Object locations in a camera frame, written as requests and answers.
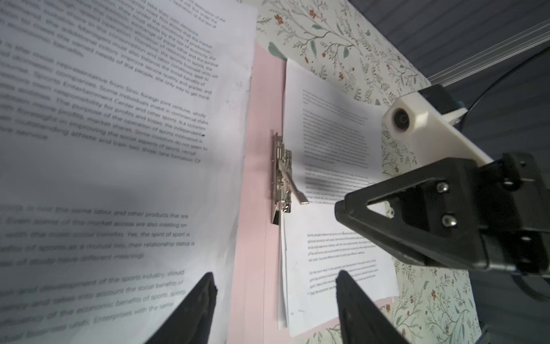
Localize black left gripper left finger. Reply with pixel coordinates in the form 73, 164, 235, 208
146, 272, 218, 344

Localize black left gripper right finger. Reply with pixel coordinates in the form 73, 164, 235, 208
336, 270, 408, 344

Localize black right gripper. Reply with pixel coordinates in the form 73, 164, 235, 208
335, 152, 549, 277

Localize pink file folder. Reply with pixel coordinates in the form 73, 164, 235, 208
228, 47, 339, 343

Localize printed white paper sheet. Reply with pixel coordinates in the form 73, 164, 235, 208
1, 1, 257, 343

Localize silver metal folder clip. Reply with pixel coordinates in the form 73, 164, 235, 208
271, 133, 309, 225

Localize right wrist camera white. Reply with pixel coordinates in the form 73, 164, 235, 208
383, 84, 494, 167

